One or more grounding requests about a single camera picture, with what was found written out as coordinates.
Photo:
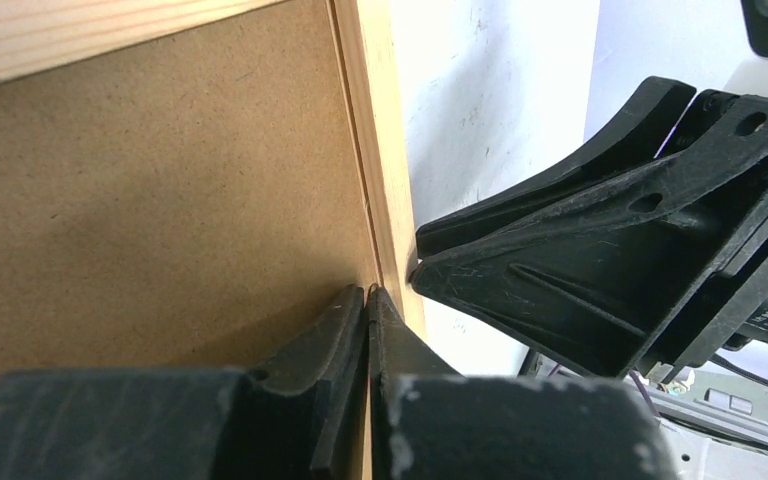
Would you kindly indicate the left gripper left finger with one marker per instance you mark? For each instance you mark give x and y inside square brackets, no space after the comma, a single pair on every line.
[294,416]

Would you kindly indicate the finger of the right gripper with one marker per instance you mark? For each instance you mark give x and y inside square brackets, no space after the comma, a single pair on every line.
[630,139]

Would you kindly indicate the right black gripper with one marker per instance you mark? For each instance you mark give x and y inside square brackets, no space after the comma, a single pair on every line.
[653,270]

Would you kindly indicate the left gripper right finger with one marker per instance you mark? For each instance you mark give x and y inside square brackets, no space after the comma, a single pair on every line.
[430,422]

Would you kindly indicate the brown cardboard backing board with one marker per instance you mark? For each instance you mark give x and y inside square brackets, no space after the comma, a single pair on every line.
[192,200]

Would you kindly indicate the wooden picture frame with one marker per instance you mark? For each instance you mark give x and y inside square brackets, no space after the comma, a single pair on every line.
[40,36]

